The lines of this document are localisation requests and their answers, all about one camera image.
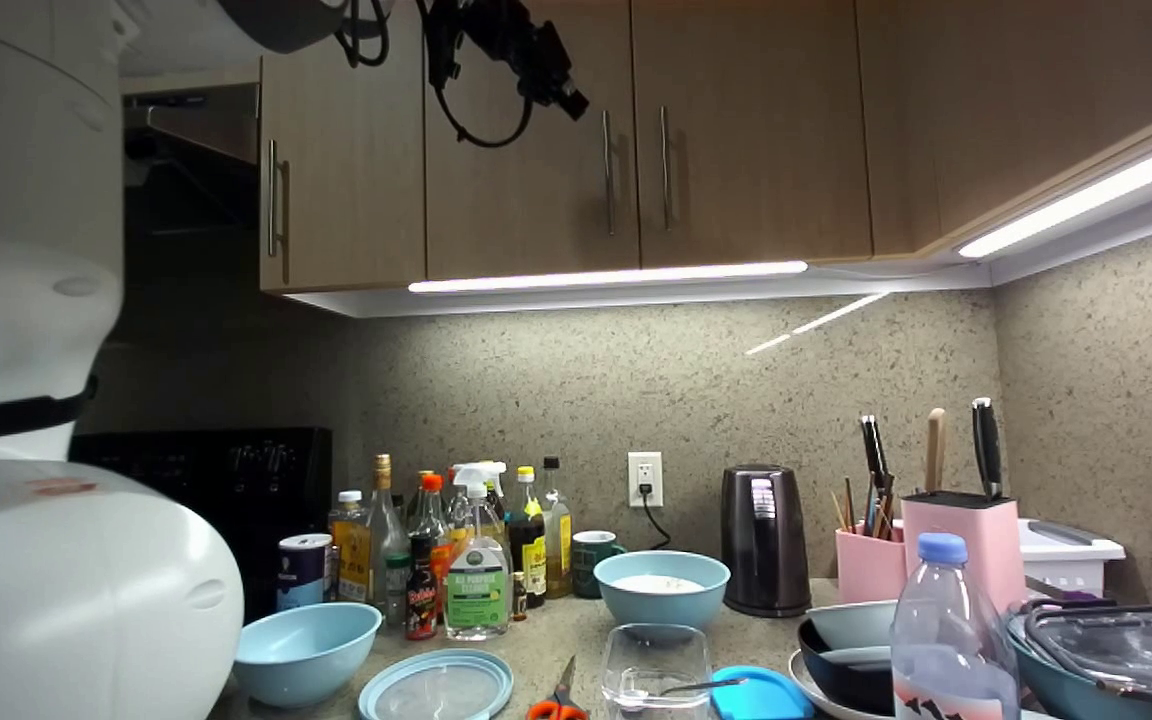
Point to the clear plastic water bottle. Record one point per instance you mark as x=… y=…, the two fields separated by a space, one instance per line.
x=950 y=627

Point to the wooden upper cabinets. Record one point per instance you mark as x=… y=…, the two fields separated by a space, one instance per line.
x=1030 y=94

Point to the black cap oil bottle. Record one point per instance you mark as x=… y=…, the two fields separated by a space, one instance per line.
x=556 y=534

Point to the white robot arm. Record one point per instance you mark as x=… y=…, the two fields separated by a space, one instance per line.
x=31 y=265

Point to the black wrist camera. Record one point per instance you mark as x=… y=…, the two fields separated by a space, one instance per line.
x=440 y=41

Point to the dark navy bowl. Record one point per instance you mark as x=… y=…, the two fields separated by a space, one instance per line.
x=841 y=680

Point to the white wall outlet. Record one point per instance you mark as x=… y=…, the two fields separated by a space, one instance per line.
x=644 y=470

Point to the pink knife block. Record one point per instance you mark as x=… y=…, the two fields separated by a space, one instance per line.
x=968 y=544

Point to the teal lid dark jar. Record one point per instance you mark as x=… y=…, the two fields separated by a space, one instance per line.
x=595 y=565

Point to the dark range hood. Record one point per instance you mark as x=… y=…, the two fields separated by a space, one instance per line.
x=188 y=135

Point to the white lid canister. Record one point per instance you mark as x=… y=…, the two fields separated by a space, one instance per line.
x=305 y=572

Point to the white dish rack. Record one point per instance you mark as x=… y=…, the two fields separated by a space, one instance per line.
x=1071 y=563

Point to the black electric kettle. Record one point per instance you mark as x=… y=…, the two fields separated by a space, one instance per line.
x=763 y=544

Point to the clear plastic container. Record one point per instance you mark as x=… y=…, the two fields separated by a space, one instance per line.
x=659 y=653

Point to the light blue filled bowl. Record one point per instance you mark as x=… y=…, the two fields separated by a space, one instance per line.
x=660 y=601

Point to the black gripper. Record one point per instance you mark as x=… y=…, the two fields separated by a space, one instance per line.
x=511 y=34

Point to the pale blue stacked bowl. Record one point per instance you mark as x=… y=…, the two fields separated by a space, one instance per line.
x=858 y=627

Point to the blue rim clear lid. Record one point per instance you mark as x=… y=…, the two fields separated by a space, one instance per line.
x=439 y=687

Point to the light blue empty bowl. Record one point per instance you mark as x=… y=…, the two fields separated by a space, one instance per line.
x=305 y=653

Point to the large gold cap bottle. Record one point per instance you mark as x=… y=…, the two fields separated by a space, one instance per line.
x=384 y=534

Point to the white spray bottle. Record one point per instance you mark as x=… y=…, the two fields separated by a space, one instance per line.
x=477 y=587

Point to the orange cap sauce bottle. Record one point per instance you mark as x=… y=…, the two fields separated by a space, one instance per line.
x=425 y=572

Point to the pink utensil holder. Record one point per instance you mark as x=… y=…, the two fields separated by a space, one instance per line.
x=870 y=565

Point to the metal spoon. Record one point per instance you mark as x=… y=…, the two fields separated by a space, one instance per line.
x=631 y=695

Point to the yellow plastic bottle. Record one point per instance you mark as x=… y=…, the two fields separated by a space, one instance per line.
x=355 y=554

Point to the under-cabinet light strip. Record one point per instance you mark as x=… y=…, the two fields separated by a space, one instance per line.
x=603 y=278
x=1098 y=193

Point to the yellow cap dark bottle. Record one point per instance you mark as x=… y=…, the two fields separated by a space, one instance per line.
x=524 y=544

